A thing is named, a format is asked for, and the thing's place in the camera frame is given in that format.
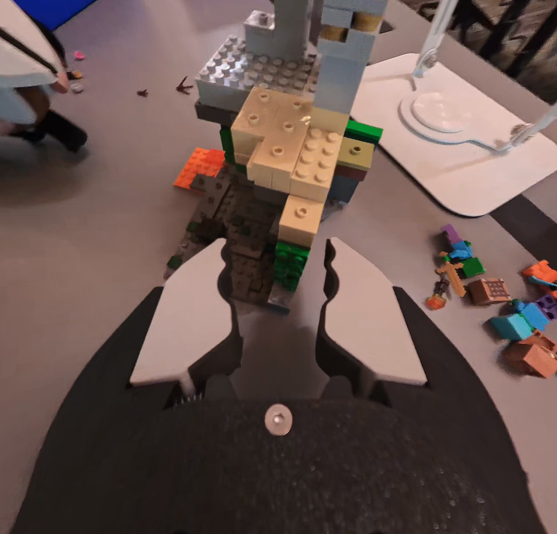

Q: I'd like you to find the grey desk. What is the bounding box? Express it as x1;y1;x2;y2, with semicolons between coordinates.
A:
0;0;557;534

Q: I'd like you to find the toy brick building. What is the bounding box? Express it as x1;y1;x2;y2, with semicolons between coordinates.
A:
163;0;397;315

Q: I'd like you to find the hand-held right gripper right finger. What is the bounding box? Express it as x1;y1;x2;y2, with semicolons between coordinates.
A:
315;238;429;387

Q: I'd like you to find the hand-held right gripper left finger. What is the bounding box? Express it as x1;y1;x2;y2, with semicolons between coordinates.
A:
130;238;243;389

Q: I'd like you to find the white book stand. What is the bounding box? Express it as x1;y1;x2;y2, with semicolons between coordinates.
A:
350;0;557;218

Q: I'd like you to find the pile of small toy figures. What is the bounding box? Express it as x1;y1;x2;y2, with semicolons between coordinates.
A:
424;224;557;380

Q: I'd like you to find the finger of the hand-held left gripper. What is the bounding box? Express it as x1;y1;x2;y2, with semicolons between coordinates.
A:
0;0;62;74
0;33;59;91

